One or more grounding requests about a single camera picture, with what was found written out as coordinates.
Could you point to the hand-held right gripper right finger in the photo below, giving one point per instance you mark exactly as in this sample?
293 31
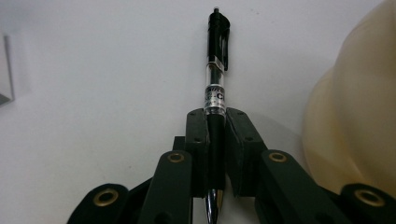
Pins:
274 186

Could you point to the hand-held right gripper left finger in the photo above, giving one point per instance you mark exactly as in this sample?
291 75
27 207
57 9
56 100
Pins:
174 186

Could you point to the cream ribbed pen holder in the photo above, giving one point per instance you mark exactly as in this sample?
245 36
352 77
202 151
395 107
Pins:
358 109

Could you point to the black pen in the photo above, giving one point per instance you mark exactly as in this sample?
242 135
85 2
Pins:
218 37

